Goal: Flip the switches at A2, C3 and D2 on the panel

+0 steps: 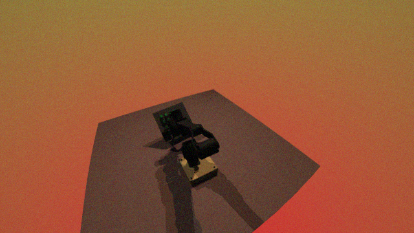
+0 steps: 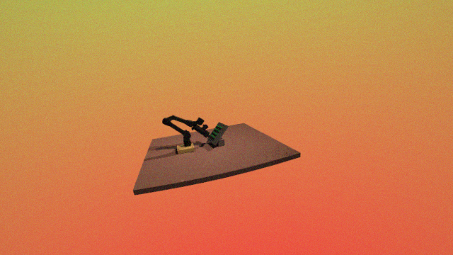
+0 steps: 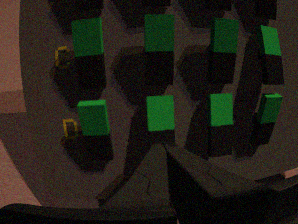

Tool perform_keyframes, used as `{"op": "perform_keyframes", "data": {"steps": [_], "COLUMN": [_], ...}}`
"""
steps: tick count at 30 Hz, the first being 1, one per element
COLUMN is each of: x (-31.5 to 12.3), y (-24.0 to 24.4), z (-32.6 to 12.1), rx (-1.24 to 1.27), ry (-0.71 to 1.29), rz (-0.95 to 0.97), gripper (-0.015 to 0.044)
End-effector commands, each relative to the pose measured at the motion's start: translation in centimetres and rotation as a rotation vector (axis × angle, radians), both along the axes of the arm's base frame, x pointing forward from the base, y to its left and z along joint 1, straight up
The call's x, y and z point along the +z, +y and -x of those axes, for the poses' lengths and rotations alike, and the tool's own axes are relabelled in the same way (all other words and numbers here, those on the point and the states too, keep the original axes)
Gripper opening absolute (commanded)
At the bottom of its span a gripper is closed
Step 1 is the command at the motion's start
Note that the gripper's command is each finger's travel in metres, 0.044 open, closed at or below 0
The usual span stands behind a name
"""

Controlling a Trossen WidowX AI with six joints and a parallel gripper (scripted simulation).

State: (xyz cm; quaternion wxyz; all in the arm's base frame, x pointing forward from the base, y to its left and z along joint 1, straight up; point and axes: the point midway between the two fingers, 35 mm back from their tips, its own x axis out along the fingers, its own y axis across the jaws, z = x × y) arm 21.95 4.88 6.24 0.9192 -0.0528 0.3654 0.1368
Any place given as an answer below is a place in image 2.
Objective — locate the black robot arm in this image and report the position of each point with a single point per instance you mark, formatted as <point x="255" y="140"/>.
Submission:
<point x="186" y="134"/>

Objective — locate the dark grey switch panel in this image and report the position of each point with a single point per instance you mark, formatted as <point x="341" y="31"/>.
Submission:
<point x="216" y="135"/>

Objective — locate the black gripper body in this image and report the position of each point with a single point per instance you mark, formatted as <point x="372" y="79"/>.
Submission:
<point x="202" y="132"/>

